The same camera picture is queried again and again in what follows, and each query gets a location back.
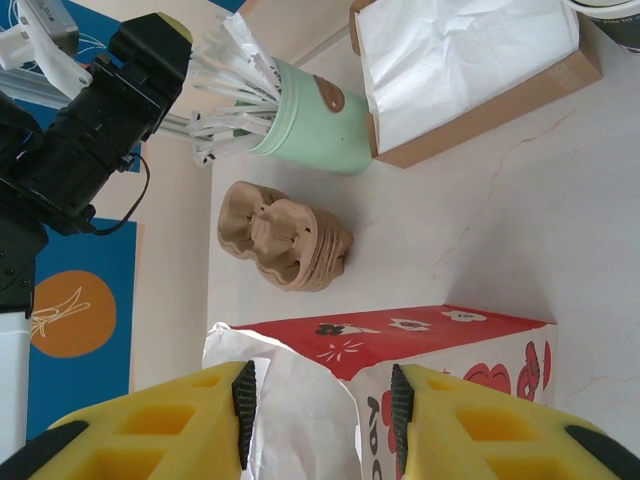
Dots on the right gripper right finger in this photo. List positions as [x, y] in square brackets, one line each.
[500, 440]

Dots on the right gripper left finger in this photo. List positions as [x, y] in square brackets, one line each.
[150, 435]

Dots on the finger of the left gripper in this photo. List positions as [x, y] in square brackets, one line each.
[155, 37]

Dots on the red white paper bag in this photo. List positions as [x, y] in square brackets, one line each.
[425, 340]

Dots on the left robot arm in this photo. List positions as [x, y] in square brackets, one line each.
[15, 270]

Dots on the white wrapped straw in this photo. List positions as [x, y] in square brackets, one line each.
[230, 116]
[225, 70]
[210, 152]
[225, 90]
[250, 45]
[220, 131]

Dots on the brown pulp cup carrier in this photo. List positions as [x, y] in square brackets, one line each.
[325, 240]
[250, 225]
[345, 245]

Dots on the mint green straw holder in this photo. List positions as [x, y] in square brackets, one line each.
[320, 130]

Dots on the white paper napkins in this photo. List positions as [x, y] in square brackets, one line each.
[450, 60]

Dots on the brown cardboard napkin box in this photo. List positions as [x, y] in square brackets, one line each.
[500, 115]

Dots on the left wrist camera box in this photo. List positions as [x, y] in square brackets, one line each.
[50, 25]

